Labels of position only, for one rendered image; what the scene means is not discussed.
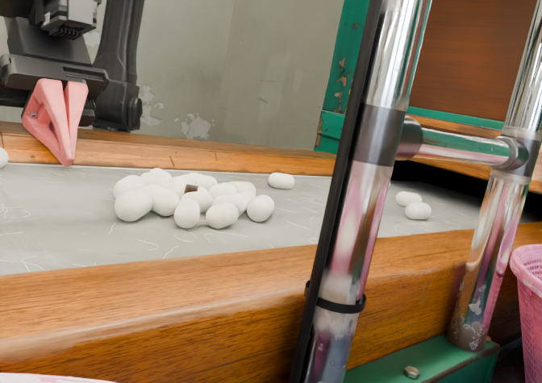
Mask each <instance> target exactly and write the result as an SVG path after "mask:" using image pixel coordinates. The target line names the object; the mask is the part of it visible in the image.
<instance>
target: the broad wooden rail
mask: <svg viewBox="0 0 542 383"><path fill-rule="evenodd" d="M0 148H3V149H4V150H5V151H6V152H7V154H8V161H7V163H21V164H58V165H62V164H61V162H60V161H59V160H58V159H57V158H56V157H55V156H54V155H53V153H52V152H51V151H50V150H49V148H47V147H46V146H45V145H44V144H42V143H41V142H40V141H39V140H38V139H37V138H36V137H34V135H32V134H31V133H30V132H29V131H27V130H26V129H25V128H24V127H23V124H22V123H17V122H8V121H0ZM335 162H336V154H333V153H330V152H318V151H310V150H301V149H292V148H276V147H268V146H259V145H251V144H234V143H226V142H217V141H209V140H200V139H184V138H176V137H167V136H158V135H142V134H134V133H125V132H117V131H100V130H92V129H83V128H78V129H77V144H76V153H75V160H74V161H73V163H72V165H76V166H94V167H113V168H132V169H155V168H159V169H168V170H187V171H206V172H225V173H260V174H272V173H284V174H289V175H298V176H317V177H332V174H333V170H334V166H335Z"/></svg>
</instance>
